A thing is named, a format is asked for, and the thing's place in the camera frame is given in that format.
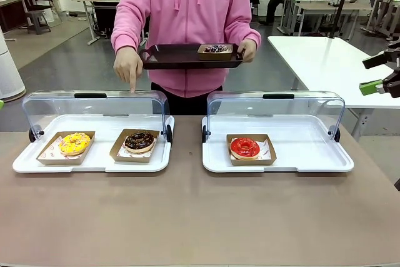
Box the dark brown serving tray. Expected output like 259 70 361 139
139 43 245 70

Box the person's right forearm pink sleeve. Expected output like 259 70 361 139
110 19 148 56

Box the person's left forearm pink sleeve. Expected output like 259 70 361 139
239 28 263 49

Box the yellow donut with sprinkles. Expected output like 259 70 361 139
58 132 92 156

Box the yellow frosted donut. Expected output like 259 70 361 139
36 131 96 166

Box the chocolate donut with nut bits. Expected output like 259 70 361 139
124 131 155 154

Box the chocolate frosted donut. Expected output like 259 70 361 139
109 128 161 164

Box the brown cardboard donut tray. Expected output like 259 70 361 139
226 133 278 166
197 43 234 61

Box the purple donut with sprinkles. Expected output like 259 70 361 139
203 44 229 54

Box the red glazed donut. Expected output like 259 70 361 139
230 137 261 159

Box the person in pink hoodie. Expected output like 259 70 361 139
110 0 262 116

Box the person's left hand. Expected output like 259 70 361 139
239 39 258 63

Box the person's right hand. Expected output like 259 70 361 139
112 47 144 94

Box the white cylindrical air purifier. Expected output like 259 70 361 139
0 28 26 102

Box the large white table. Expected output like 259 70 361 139
267 35 400 138

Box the white printed paper liner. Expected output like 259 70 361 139
230 137 272 160
46 137 94 159
117 137 159 155

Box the grey background work table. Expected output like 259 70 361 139
282 0 373 41

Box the clear display case lid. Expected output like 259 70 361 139
21 90 173 148
202 91 346 143

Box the white display case base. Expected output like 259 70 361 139
12 114 175 173
201 114 355 173

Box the black camera stand pole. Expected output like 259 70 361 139
327 0 357 39

